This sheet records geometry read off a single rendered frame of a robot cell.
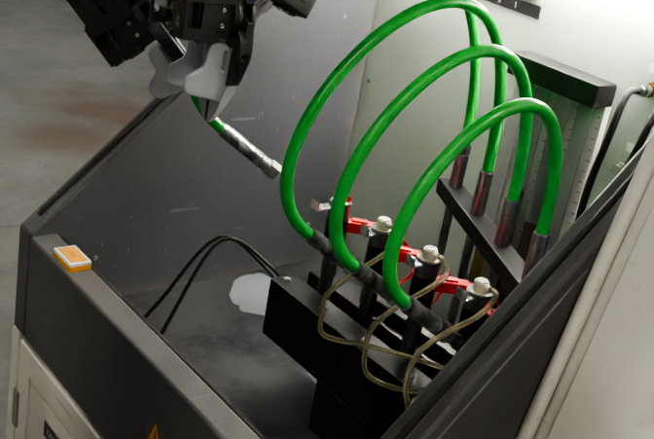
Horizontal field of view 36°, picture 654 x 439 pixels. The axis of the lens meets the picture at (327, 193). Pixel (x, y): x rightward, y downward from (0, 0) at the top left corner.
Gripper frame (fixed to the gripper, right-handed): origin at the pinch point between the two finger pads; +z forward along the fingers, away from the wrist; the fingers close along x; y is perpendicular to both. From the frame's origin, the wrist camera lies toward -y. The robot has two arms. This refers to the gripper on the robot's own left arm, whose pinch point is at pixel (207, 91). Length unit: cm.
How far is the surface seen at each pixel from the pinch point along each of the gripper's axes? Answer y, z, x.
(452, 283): -10.6, 32.6, 13.7
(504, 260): -17.1, 34.9, 10.6
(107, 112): 71, -10, -357
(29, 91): 97, -39, -371
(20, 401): 49, 21, -18
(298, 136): -6.2, 8.6, 18.9
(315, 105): -9.5, 7.0, 18.7
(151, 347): 21.5, 19.5, 10.9
